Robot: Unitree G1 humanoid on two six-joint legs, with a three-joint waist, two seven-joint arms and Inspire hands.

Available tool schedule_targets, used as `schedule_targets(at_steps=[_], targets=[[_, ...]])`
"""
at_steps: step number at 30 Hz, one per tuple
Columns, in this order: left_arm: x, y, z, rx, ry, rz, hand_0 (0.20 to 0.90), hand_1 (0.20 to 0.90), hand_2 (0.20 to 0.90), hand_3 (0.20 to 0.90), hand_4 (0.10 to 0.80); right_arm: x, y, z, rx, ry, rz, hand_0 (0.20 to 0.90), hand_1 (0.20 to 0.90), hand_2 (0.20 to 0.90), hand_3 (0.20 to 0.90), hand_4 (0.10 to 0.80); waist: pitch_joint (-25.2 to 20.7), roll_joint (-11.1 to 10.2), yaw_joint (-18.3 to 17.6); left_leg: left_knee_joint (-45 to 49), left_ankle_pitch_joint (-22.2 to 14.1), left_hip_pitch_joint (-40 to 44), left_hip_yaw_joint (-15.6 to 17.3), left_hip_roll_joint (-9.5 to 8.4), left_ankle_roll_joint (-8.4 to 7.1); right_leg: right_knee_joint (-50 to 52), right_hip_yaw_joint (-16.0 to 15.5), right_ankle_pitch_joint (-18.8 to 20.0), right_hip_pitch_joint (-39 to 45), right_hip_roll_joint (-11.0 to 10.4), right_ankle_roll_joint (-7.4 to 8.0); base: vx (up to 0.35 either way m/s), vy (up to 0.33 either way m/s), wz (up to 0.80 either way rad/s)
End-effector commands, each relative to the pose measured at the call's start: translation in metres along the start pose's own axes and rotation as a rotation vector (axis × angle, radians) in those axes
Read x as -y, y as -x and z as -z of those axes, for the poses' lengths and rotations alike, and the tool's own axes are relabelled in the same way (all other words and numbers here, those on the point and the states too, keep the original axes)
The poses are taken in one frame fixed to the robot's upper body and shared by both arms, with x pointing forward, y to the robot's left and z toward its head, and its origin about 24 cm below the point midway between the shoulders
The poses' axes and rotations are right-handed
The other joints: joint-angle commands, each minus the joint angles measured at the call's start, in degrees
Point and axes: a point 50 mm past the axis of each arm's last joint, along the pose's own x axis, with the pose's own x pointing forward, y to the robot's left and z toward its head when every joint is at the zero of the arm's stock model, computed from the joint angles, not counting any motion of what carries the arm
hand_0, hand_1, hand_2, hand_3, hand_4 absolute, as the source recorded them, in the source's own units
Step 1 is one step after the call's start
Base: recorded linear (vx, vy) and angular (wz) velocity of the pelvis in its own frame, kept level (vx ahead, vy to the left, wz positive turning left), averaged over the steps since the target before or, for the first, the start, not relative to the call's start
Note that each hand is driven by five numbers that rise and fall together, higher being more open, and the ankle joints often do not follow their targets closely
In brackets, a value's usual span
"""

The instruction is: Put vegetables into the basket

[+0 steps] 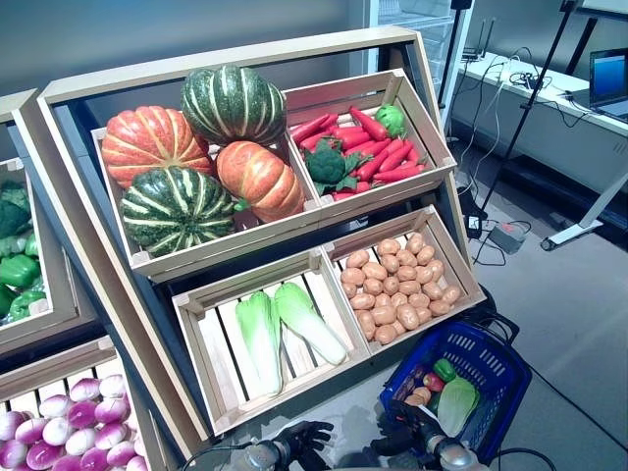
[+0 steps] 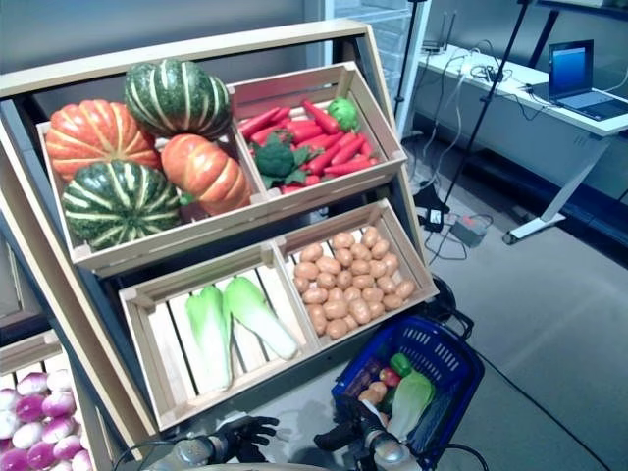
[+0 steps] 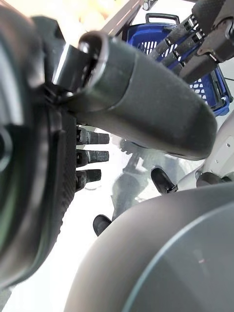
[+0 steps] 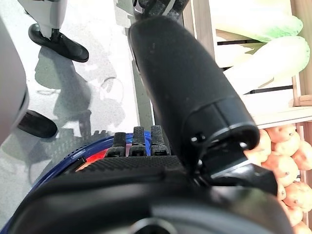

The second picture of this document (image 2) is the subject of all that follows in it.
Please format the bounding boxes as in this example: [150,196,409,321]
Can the dark green broccoli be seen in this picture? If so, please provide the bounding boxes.
[250,131,320,190]

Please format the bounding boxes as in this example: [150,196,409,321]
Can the black power brick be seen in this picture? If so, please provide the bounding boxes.
[422,205,445,233]

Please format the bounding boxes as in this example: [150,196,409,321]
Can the small orange pumpkin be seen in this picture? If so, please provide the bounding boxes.
[160,133,252,217]

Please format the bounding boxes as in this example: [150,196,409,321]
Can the wooden carrot crate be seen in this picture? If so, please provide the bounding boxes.
[226,62,408,205]

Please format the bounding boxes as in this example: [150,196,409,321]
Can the green striped pumpkin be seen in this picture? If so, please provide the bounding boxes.
[61,160,183,251]
[123,58,233,141]

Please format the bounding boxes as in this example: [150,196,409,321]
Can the grey robot torso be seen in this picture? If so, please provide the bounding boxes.
[146,460,408,471]

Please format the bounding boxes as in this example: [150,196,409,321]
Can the thin black tripod stand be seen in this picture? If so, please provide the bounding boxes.
[394,0,428,114]

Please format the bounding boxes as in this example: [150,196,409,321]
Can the wooden turnip crate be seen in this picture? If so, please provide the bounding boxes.
[0,329,117,471]

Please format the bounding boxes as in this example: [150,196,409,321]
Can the red carrot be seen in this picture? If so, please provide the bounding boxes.
[323,157,373,177]
[301,99,340,134]
[308,141,344,176]
[286,121,325,143]
[238,106,282,138]
[331,135,367,166]

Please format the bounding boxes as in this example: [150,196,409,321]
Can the wooden display shelf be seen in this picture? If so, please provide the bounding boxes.
[0,19,441,462]

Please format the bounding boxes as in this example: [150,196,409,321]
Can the blue plastic shopping basket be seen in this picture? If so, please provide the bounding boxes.
[331,298,487,470]

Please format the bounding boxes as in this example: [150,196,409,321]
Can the wooden pumpkin crate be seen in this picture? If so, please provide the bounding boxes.
[36,105,269,271]

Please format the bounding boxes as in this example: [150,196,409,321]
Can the green napa cabbage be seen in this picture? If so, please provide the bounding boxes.
[223,276,299,362]
[387,370,437,443]
[184,285,235,393]

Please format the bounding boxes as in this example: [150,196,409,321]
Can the white desk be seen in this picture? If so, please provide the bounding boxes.
[416,41,628,246]

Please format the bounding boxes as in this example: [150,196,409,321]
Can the wooden cabbage crate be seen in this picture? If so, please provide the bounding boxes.
[119,242,323,433]

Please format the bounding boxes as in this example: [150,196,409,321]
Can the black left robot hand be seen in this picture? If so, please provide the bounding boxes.
[213,415,281,460]

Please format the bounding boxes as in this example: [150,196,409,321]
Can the light green lettuce head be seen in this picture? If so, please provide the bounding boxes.
[327,96,360,132]

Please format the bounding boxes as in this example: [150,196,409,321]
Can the white framed glass cabinet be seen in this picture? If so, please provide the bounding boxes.
[303,0,433,141]

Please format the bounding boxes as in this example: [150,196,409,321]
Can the dark metal rack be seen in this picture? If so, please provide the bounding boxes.
[527,0,628,68]

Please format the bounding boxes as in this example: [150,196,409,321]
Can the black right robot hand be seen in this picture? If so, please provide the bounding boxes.
[313,399,393,455]

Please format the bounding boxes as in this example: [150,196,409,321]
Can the black floor cable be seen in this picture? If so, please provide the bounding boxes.
[478,352,609,471]

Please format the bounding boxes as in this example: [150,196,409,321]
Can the open laptop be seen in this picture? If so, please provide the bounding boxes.
[527,38,628,122]

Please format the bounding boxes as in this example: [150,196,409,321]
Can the tall black tripod stand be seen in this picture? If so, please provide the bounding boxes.
[431,0,534,217]

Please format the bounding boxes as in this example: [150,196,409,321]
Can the wooden potato crate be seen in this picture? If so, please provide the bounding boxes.
[272,198,441,352]

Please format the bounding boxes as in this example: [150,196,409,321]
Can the large orange pumpkin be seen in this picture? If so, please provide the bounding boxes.
[44,99,163,183]

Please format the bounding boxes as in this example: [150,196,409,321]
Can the router with antennas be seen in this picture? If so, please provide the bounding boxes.
[421,12,455,54]

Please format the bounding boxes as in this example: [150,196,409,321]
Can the black desk cable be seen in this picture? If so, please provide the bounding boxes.
[460,41,546,122]

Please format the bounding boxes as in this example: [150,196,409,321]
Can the grey power adapter box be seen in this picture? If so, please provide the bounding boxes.
[450,215,487,246]

